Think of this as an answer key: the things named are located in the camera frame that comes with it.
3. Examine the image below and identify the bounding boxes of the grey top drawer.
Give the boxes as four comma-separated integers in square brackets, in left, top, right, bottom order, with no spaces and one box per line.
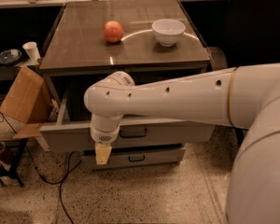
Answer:
[40,81,215,152]

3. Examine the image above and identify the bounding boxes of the grey drawer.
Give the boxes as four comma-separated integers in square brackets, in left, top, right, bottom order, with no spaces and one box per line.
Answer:
[81,144,186,171]
[40,81,215,152]

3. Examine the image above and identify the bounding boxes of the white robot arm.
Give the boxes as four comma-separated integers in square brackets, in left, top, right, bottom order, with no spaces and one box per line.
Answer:
[84,63,280,224]

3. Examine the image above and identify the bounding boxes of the grey bottom drawer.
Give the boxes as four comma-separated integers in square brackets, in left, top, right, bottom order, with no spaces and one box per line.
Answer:
[81,144,186,171]

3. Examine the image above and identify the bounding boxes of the grey drawer cabinet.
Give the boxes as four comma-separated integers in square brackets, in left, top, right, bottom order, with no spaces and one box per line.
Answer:
[39,0,212,172]

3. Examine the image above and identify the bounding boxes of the brown cardboard box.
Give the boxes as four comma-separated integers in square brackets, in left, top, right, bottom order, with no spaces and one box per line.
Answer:
[0,66,53,139]

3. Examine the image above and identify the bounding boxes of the black metal stand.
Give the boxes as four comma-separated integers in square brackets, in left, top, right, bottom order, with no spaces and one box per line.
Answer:
[0,138,28,187]

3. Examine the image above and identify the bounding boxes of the red apple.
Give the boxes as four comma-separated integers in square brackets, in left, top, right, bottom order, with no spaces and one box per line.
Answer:
[104,21,123,43]

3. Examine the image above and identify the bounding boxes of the white paper cup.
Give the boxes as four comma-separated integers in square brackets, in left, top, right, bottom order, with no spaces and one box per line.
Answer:
[22,42,40,61]

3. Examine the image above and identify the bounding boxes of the dark blue plate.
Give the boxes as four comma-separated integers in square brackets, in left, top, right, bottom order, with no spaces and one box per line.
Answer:
[0,49,22,66]

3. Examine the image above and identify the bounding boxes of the white bowl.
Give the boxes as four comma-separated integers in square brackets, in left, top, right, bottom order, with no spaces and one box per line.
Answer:
[152,19,186,47]

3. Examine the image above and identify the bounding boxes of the black office chair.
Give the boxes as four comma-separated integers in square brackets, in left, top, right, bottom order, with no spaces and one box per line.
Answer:
[208,0,280,147]

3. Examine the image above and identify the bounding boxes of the black floor cable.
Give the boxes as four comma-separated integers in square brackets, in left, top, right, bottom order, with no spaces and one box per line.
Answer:
[24,143,83,224]

